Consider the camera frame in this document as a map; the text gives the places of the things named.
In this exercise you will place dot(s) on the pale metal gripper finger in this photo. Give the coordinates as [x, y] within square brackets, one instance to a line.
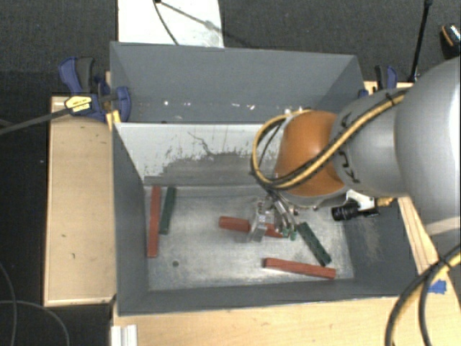
[256, 233]
[261, 217]

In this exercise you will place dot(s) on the red-brown block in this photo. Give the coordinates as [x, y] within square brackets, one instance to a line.
[155, 222]
[299, 268]
[234, 224]

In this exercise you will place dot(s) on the dark green flat block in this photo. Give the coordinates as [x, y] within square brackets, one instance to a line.
[315, 245]
[168, 211]

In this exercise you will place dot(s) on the grey metal bin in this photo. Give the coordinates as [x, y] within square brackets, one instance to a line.
[223, 85]

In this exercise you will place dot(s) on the pale wood board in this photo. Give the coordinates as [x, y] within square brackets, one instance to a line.
[79, 207]

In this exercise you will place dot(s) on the black cylinder on white bracket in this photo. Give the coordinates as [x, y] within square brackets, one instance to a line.
[346, 212]

